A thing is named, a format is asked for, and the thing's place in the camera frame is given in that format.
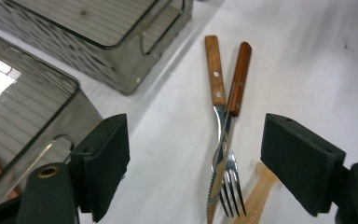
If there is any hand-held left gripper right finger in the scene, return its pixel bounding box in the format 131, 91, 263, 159
259, 112, 347, 217

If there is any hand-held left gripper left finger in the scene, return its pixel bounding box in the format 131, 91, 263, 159
70, 112, 131, 224

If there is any light wooden utensil handle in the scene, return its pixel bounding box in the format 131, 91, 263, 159
232, 161, 280, 224

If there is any smoked transparent plastic bin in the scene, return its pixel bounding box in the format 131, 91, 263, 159
0, 0, 194, 96
0, 27, 104, 213

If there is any wooden-handled steel knife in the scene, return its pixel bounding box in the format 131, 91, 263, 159
205, 41, 253, 224

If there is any wooden-handled steel fork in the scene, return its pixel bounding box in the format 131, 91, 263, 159
204, 35, 247, 218

